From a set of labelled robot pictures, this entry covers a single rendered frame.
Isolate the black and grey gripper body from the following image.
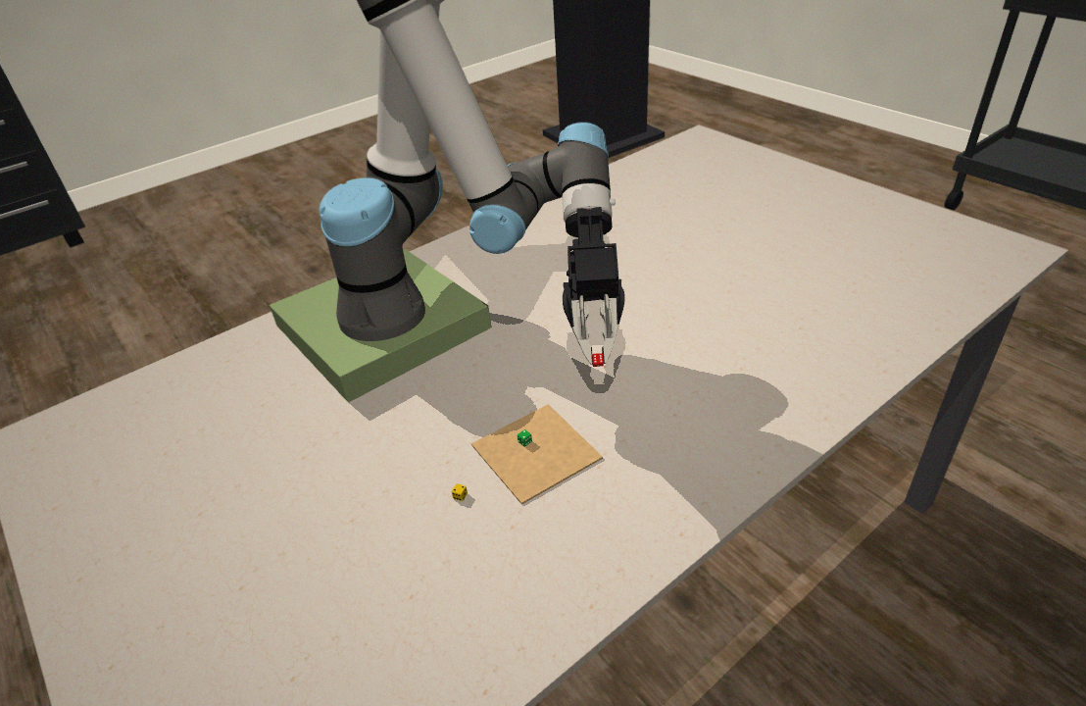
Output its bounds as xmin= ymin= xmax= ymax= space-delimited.
xmin=566 ymin=207 xmax=618 ymax=302

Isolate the tan flat mat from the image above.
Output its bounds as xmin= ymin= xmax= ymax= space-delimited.
xmin=471 ymin=405 xmax=603 ymax=505

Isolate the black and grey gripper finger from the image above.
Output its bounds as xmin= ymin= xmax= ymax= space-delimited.
xmin=599 ymin=279 xmax=626 ymax=364
xmin=563 ymin=282 xmax=593 ymax=365

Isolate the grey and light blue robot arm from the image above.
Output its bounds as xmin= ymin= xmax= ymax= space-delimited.
xmin=320 ymin=0 xmax=616 ymax=341

